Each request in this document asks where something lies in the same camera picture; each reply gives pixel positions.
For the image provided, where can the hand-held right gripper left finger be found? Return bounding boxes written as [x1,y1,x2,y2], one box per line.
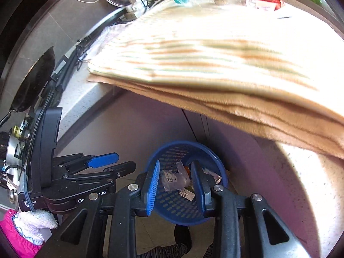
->
[35,159,161,258]

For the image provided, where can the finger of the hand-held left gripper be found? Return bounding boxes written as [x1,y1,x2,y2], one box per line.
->
[57,153,119,175]
[62,161,137,186]

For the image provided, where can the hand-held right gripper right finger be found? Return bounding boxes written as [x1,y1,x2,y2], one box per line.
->
[190,161,313,258]

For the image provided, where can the green and white milk carton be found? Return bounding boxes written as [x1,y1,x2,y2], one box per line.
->
[177,184,197,202]

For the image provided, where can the clear plastic bag with label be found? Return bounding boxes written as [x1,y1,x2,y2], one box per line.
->
[161,164,190,192]

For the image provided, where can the blue plastic basket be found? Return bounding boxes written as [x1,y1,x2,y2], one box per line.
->
[144,140,229,226]

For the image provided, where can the red and white paper cup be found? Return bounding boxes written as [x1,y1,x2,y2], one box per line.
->
[254,0,285,12]

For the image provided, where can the person's left forearm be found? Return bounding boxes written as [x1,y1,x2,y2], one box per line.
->
[0,210,43,258]

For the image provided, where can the person's left hand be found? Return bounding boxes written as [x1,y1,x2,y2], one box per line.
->
[13,208,58,246]

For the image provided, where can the person's black shoe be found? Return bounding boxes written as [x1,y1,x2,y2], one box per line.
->
[174,224,193,250]

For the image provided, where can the person's grey fuzzy leg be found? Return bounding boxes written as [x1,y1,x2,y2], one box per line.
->
[137,243,189,258]

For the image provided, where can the tan fuzzy towel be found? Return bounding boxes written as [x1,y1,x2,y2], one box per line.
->
[87,74,344,159]

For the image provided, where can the white cloth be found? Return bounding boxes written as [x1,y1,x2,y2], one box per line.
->
[93,23,135,57]

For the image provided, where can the striped towel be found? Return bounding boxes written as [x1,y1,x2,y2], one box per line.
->
[87,0,344,125]

